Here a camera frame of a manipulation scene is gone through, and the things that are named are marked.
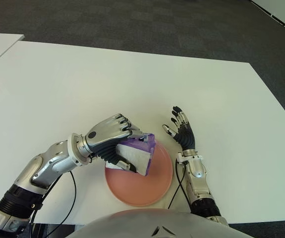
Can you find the pink round plate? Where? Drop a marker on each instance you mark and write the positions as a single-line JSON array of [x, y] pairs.
[[142, 188]]

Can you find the silver robot torso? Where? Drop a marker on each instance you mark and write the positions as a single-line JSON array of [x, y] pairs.
[[137, 223]]

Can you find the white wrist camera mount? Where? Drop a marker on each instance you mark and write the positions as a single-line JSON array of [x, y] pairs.
[[73, 148], [191, 157]]

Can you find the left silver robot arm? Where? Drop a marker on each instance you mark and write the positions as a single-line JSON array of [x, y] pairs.
[[45, 163]]

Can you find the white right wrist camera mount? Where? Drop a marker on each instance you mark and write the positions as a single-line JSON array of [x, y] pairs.
[[191, 157]]

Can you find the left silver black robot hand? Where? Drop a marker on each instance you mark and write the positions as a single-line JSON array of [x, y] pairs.
[[105, 131]]

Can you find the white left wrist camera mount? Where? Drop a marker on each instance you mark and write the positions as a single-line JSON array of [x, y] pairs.
[[73, 148]]

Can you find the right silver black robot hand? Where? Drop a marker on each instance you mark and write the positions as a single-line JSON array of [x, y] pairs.
[[187, 138]]

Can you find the purple tissue paper pack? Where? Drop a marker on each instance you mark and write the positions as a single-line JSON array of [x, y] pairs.
[[137, 155]]

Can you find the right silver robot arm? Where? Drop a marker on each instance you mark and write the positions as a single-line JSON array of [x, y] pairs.
[[198, 173]]

